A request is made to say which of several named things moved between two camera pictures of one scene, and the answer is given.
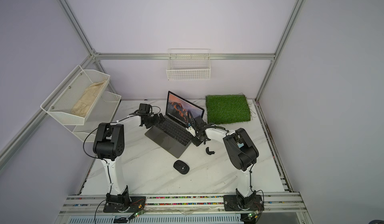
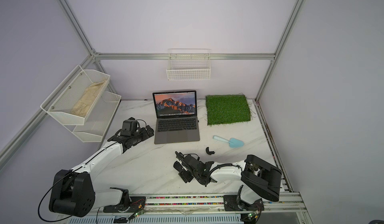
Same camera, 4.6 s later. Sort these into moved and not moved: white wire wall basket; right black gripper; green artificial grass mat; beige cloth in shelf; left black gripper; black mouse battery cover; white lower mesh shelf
Moved: left black gripper; right black gripper
Not moved: beige cloth in shelf; green artificial grass mat; white lower mesh shelf; black mouse battery cover; white wire wall basket
